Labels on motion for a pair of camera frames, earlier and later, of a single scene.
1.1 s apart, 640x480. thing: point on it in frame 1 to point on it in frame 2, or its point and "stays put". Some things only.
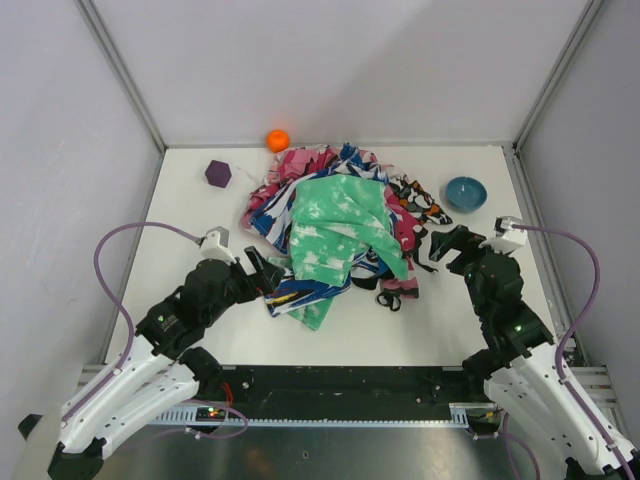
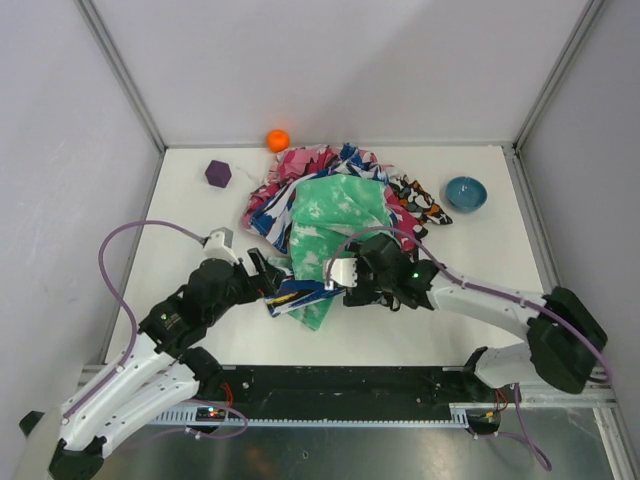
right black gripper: [470, 254] to [361, 279]
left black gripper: [248, 279] stays put
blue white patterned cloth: [270, 216] stays put
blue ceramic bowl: [466, 193] stays put
